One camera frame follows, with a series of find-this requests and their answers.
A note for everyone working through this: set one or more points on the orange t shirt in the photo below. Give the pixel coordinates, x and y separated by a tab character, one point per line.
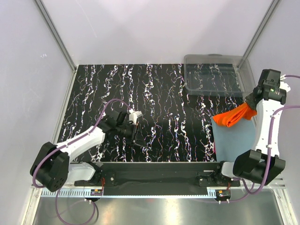
232	117

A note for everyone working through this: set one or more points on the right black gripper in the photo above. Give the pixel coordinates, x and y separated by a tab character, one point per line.
249	101

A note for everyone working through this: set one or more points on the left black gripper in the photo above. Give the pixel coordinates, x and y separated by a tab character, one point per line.
138	139

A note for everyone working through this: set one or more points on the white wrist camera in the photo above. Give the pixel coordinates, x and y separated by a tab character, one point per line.
134	115
283	84

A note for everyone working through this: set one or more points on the left aluminium corner post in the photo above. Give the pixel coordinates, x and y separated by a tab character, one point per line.
52	28

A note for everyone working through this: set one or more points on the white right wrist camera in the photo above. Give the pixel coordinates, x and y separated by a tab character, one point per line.
283	84

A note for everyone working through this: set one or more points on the aluminium corner post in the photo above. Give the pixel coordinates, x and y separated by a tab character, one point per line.
52	28
260	29

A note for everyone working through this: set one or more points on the clear plastic bin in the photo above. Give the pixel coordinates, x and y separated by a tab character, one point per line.
218	75

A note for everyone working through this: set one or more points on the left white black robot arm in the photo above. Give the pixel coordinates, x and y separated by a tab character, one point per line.
54	167

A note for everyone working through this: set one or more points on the right aluminium corner post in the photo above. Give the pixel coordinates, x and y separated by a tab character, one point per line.
260	29

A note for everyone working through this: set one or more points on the white toothed cable duct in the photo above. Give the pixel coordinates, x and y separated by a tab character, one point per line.
111	192

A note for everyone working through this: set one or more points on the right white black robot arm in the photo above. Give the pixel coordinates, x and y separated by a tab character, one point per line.
261	164

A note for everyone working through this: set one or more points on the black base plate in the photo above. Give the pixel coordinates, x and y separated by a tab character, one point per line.
204	174

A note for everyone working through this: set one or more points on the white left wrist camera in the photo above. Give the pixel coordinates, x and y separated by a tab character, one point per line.
134	115

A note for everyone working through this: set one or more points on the folded light blue t shirt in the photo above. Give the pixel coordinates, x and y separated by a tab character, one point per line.
230	142

